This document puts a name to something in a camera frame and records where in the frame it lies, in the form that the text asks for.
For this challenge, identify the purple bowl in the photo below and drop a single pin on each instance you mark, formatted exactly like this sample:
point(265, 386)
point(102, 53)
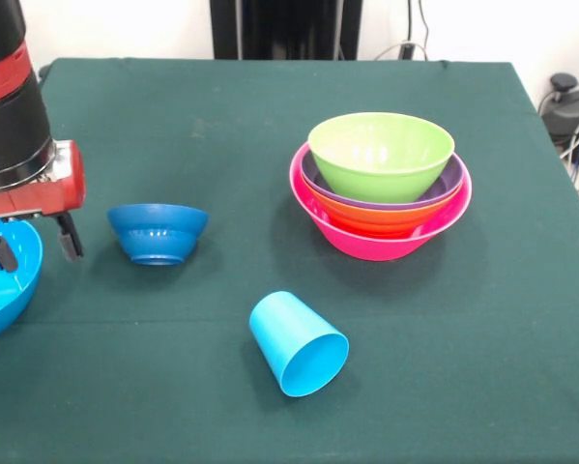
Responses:
point(451, 181)

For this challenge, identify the dark green table cloth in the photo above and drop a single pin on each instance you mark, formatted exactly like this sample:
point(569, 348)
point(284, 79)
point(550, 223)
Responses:
point(269, 314)

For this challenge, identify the light blue bowl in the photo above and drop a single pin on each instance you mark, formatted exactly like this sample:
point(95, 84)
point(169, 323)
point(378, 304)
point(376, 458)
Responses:
point(8, 299)

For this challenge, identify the lime green bowl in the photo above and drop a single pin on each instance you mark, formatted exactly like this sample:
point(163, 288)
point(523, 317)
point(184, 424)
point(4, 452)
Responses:
point(381, 154)

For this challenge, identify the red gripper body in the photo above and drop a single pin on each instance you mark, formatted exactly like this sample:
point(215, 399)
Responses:
point(47, 198)

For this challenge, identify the pink bowl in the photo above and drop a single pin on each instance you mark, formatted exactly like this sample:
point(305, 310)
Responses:
point(366, 249)

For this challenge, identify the light blue cup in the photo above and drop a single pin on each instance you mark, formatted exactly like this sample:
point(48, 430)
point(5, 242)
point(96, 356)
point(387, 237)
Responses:
point(289, 333)

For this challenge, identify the small dark blue bowl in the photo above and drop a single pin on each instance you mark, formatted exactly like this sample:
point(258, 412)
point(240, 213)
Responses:
point(156, 237)

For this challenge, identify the large orange bowl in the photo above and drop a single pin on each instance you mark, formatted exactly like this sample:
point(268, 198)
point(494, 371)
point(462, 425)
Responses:
point(376, 220)

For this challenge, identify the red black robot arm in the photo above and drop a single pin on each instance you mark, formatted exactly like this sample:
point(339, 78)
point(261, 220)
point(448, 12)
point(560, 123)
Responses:
point(8, 106)

